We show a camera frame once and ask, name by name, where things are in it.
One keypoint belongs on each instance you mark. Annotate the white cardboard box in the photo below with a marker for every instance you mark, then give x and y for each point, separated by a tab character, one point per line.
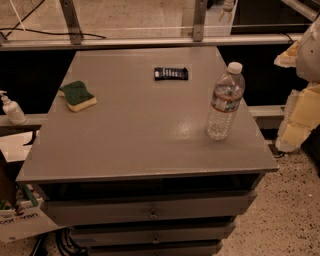
23	217

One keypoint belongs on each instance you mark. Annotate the bottom grey drawer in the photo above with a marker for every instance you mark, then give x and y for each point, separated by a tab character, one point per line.
194	248

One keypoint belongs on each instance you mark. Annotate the white pump dispenser bottle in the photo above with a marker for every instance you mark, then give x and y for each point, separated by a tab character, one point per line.
12	109

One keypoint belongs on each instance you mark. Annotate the metal frame railing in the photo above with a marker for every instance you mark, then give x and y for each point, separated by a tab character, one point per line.
123	24

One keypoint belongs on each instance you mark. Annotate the green and yellow sponge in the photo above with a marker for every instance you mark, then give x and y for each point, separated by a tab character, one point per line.
77	96

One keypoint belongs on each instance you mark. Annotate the grey drawer cabinet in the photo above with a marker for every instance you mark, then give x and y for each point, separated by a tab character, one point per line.
143	137

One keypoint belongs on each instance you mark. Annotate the top grey drawer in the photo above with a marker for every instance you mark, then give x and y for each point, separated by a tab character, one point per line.
149	208

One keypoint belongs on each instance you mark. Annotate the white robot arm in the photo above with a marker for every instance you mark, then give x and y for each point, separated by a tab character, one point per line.
308	54

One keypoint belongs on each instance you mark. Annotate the dark blue snack wrapper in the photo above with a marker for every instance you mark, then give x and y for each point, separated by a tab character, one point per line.
162	73

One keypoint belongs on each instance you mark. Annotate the middle grey drawer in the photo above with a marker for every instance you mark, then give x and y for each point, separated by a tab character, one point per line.
153	234

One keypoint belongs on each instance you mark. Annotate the clear plastic water bottle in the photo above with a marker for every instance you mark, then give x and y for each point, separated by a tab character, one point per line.
226	97

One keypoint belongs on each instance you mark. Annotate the grey drawer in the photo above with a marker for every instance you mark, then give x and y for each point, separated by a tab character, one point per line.
194	248
153	234
149	208

